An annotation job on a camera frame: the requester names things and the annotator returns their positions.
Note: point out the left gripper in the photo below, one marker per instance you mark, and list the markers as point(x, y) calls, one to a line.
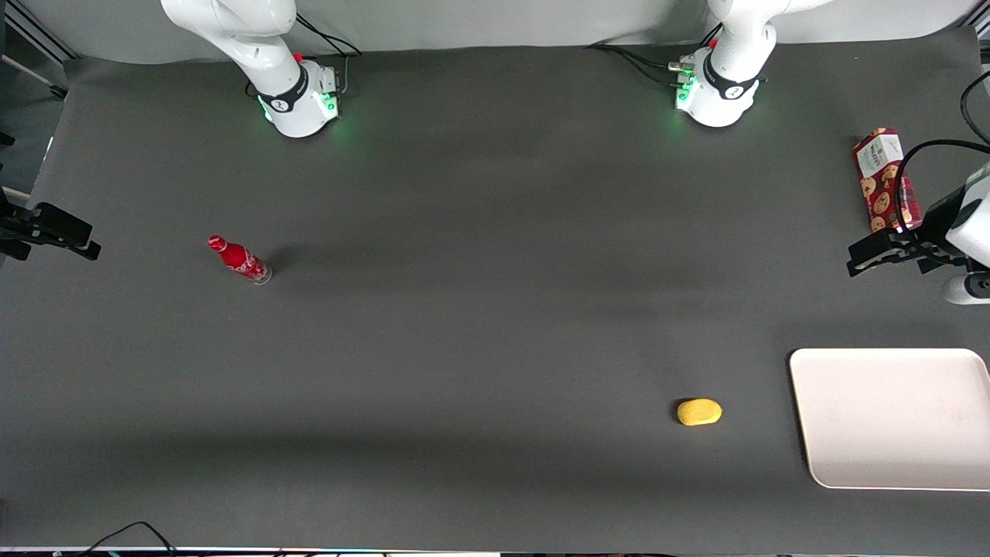
point(934, 225)

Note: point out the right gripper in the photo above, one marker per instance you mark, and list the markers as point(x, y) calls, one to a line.
point(37, 222)

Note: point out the red cookie box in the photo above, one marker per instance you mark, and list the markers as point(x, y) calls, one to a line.
point(878, 174)

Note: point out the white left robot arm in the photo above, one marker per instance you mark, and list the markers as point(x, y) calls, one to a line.
point(731, 73)

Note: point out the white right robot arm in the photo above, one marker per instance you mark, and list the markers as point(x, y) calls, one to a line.
point(255, 39)

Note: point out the pale pink rectangular tray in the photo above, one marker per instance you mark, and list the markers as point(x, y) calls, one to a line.
point(897, 418)

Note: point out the red soda bottle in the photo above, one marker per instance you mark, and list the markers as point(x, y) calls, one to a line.
point(238, 259)

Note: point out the yellow toy mango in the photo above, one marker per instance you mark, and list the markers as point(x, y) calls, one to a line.
point(699, 412)

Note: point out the dark grey table mat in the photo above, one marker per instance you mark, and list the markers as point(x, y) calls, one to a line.
point(495, 309)

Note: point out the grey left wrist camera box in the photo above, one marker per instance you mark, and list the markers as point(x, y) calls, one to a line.
point(963, 290)

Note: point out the aluminium frame bars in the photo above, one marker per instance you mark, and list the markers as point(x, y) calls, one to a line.
point(35, 35)

